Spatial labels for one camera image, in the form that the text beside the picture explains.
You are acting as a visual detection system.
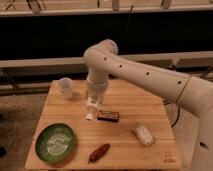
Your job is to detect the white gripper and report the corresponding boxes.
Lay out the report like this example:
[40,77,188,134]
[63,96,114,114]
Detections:
[86,76,108,100]

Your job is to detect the clear plastic bottle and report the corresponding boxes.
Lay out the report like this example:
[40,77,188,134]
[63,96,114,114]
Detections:
[86,97,100,121]

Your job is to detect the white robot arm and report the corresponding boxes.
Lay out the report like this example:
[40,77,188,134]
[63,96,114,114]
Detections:
[83,39,213,171]

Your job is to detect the green ceramic bowl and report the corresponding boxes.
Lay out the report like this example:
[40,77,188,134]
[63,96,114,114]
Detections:
[35,123,75,164]

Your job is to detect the clear plastic cup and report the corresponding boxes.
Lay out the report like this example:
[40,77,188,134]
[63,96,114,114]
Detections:
[57,78,73,99]

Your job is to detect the brown chocolate bar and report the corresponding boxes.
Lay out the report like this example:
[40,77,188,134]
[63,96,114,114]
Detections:
[97,110,119,122]

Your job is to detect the red sausage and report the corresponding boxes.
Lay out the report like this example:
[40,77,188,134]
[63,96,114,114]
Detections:
[88,143,110,163]

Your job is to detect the black hanging cable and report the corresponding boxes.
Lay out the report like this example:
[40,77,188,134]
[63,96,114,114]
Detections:
[118,4,134,51]

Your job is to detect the black cable at right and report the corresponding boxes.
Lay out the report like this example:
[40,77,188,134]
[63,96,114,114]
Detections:
[162,63,181,128]

